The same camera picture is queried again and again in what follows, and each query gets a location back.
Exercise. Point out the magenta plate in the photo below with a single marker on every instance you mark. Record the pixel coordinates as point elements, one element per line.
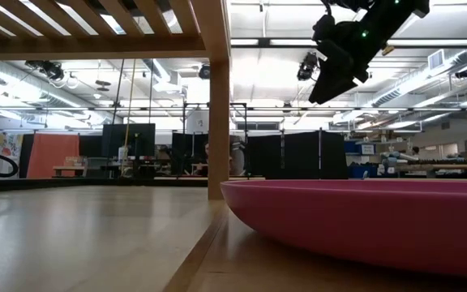
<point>359,219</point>

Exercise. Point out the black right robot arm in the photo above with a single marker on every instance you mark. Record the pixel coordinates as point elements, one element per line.
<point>383,20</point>

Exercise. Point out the wooden slatted shelf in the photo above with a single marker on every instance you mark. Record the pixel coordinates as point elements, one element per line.
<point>217,121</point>

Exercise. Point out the blue storage bin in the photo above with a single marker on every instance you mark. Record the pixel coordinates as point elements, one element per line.
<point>357,171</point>
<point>353,147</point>

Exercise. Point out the black partition panels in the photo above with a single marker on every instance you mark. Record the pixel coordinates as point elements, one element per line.
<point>298,156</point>

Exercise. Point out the person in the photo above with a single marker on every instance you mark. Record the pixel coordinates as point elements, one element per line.
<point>237,160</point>

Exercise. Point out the orange fabric panel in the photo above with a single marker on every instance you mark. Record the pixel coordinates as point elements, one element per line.
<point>53,152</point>

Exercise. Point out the colourful patterned poster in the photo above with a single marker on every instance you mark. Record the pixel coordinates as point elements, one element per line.
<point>2,150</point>

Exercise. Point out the black ceiling mounted camera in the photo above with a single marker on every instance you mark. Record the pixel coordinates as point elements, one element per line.
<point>306,68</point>

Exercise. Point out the black overhead frame bar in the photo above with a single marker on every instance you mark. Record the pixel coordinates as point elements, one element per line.
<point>282,42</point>

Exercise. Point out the black aluminium table frame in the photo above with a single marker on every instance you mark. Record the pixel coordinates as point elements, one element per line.
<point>55,183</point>

